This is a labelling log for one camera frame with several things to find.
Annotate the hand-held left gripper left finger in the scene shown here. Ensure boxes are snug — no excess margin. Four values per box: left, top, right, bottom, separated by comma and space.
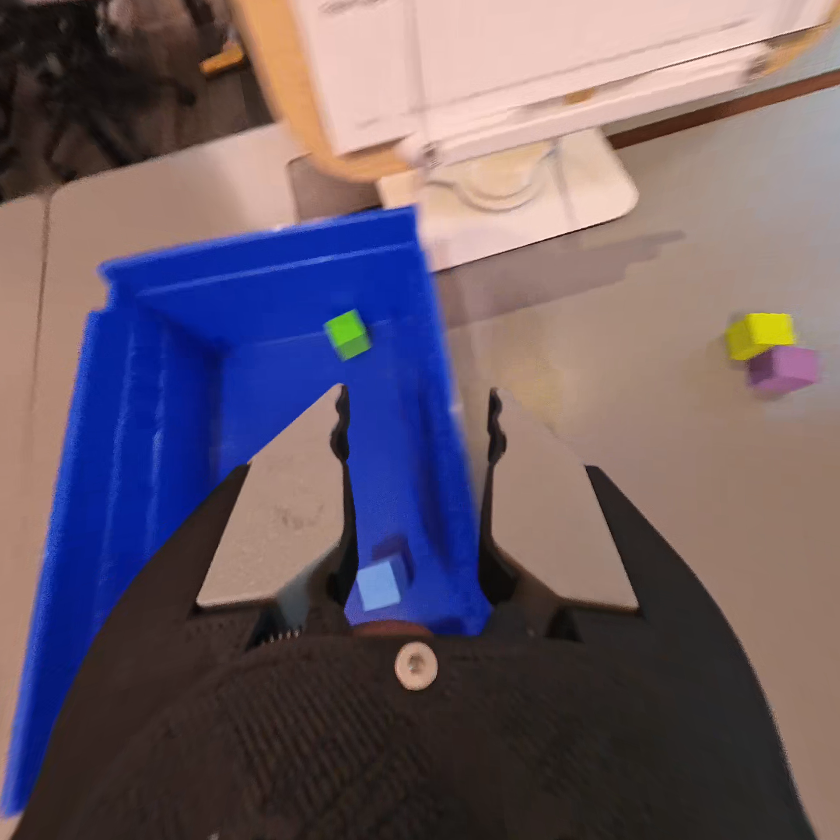
196, 385, 360, 621

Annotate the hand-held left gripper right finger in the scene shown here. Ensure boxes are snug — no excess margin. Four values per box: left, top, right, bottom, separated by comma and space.
478, 387, 641, 621

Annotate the blue foam cube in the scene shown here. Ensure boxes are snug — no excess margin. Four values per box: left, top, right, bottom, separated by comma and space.
356, 551, 414, 613

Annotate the blue plastic bin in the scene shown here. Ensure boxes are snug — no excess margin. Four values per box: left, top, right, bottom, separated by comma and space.
0, 205, 493, 818

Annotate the green foam cube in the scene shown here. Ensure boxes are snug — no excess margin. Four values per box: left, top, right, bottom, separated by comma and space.
323, 310, 373, 362

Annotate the purple foam cube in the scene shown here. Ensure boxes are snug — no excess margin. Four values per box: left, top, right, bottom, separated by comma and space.
748, 346, 819, 395

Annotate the yellow foam cube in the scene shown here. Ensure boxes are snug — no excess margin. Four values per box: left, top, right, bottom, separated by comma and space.
725, 313, 796, 362

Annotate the small yellow floor object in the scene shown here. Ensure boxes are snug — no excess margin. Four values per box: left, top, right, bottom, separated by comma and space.
199, 45, 248, 77

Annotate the white instruction sheet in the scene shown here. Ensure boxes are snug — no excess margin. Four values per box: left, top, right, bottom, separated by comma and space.
289, 0, 840, 155

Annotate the dark bulky object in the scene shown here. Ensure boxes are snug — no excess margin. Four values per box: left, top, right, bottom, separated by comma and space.
0, 0, 198, 191

